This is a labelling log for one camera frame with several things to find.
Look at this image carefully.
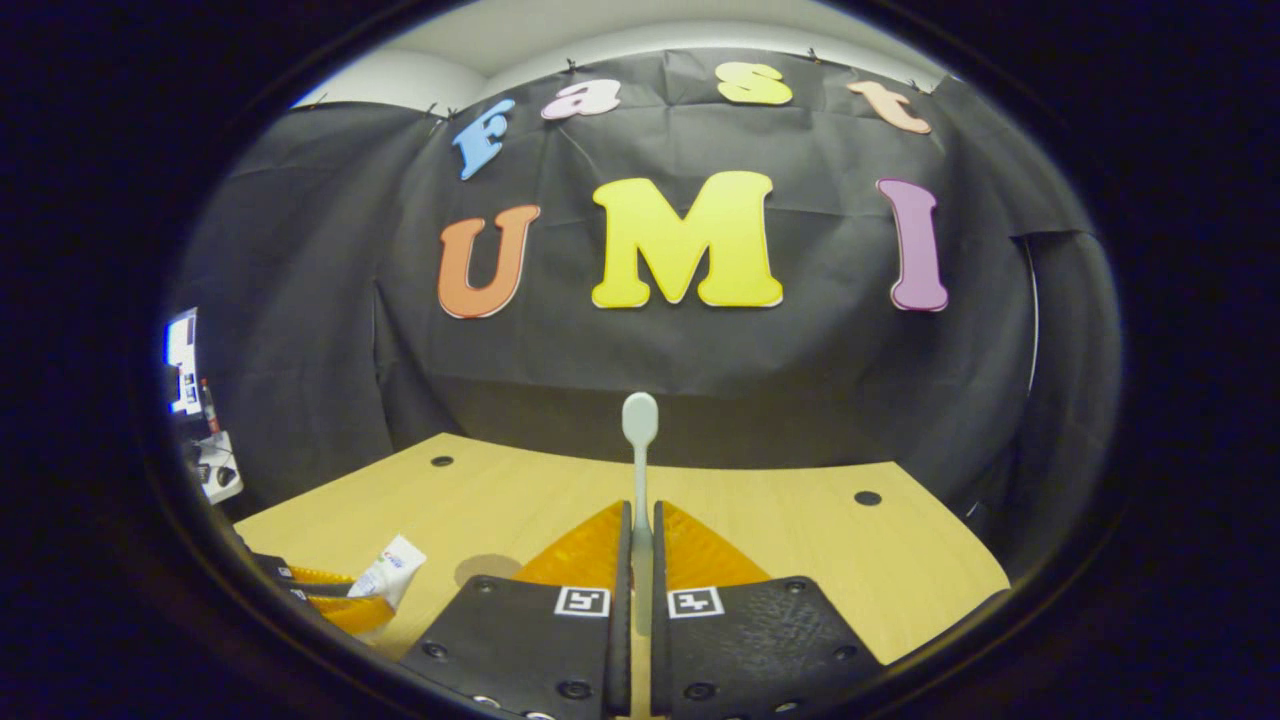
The round brown coaster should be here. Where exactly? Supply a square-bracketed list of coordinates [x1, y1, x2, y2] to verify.
[455, 553, 523, 588]

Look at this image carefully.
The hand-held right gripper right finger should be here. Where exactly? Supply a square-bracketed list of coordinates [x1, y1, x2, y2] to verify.
[650, 500, 886, 720]

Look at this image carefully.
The white side table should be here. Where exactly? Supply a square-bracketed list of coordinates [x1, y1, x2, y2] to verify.
[190, 432, 244, 504]

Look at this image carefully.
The white toothpaste tube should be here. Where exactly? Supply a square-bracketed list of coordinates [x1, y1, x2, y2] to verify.
[347, 535, 427, 611]

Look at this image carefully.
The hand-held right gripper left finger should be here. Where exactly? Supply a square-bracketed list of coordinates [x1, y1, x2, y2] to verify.
[400, 500, 634, 720]

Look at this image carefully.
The computer monitor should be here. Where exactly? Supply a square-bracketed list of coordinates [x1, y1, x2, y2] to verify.
[163, 308, 201, 416]

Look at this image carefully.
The pale green toothbrush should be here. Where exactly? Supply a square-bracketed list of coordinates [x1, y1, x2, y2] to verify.
[621, 392, 661, 636]

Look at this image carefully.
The black backdrop cloth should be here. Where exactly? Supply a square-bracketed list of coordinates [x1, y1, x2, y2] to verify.
[175, 48, 1121, 521]

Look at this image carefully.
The wooden desktop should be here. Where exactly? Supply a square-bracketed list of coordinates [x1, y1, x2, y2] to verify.
[232, 432, 1011, 720]

